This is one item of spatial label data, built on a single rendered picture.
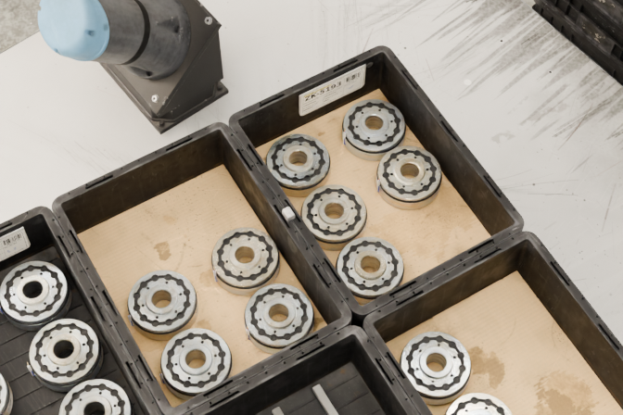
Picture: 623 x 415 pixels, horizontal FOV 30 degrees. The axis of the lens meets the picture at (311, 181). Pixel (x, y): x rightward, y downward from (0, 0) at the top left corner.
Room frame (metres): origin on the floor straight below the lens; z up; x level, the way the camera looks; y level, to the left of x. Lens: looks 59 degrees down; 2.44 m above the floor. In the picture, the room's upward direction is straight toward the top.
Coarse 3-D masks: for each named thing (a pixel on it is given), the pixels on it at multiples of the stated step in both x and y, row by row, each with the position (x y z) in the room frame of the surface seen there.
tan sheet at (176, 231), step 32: (192, 192) 0.95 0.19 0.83; (224, 192) 0.95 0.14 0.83; (128, 224) 0.89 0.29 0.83; (160, 224) 0.89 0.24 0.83; (192, 224) 0.89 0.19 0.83; (224, 224) 0.89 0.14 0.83; (256, 224) 0.89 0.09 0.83; (96, 256) 0.83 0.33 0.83; (128, 256) 0.83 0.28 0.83; (160, 256) 0.83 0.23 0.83; (192, 256) 0.84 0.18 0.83; (128, 288) 0.78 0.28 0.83; (128, 320) 0.73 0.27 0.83; (224, 320) 0.73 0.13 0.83; (320, 320) 0.73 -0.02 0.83; (160, 352) 0.67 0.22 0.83; (256, 352) 0.68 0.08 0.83; (160, 384) 0.62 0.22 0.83
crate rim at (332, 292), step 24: (240, 144) 0.98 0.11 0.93; (120, 168) 0.93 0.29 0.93; (72, 192) 0.89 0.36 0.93; (264, 192) 0.89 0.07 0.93; (72, 240) 0.81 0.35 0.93; (312, 264) 0.77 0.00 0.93; (96, 288) 0.73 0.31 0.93; (336, 288) 0.73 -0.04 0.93; (312, 336) 0.66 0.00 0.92; (144, 360) 0.62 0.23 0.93; (264, 360) 0.62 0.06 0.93; (216, 384) 0.59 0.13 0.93; (168, 408) 0.55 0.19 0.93; (192, 408) 0.55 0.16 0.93
